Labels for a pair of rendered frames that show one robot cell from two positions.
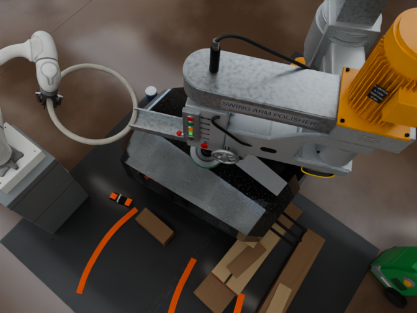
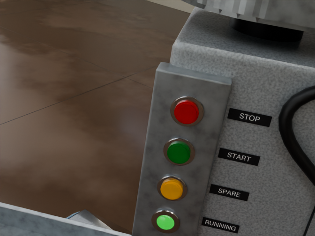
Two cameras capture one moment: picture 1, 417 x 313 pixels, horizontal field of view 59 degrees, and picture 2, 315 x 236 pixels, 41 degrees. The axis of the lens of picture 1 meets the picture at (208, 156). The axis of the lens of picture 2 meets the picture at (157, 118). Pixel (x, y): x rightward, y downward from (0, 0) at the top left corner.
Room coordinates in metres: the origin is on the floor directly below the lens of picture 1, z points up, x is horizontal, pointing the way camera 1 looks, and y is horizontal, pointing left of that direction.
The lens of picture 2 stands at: (0.41, 0.14, 1.67)
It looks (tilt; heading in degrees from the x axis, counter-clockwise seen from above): 27 degrees down; 358
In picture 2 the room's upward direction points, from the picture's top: 9 degrees clockwise
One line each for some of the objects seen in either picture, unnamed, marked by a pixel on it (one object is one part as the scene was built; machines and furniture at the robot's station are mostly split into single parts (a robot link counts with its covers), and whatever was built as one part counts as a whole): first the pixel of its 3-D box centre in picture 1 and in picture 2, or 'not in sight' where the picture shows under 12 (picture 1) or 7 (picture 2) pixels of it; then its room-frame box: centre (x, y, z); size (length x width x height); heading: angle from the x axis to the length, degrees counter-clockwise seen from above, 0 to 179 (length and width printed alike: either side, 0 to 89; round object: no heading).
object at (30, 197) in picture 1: (35, 184); not in sight; (0.76, 1.23, 0.40); 0.50 x 0.50 x 0.80; 58
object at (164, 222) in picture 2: not in sight; (165, 221); (0.82, 0.10, 1.32); 0.02 x 0.01 x 0.02; 81
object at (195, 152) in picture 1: (207, 151); not in sight; (0.93, 0.01, 0.87); 0.21 x 0.21 x 0.01
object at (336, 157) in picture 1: (340, 141); not in sight; (0.83, -0.64, 1.34); 0.19 x 0.19 x 0.20
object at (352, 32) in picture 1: (339, 36); not in sight; (1.48, -0.67, 1.35); 0.35 x 0.35 x 0.41
